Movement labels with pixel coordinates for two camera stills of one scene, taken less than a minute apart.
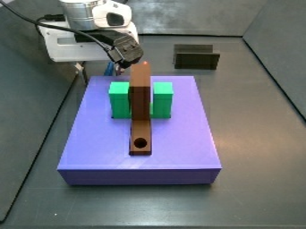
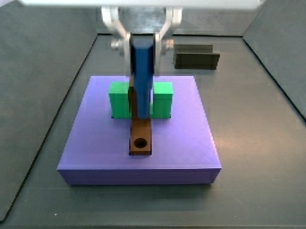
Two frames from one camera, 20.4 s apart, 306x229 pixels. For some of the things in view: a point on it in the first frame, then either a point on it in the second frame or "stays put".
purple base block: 183,158 stays put
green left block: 119,99 stays put
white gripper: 63,47 -> 111,20
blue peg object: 110,69 -> 143,50
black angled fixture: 195,56 stays put
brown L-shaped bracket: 141,109 stays put
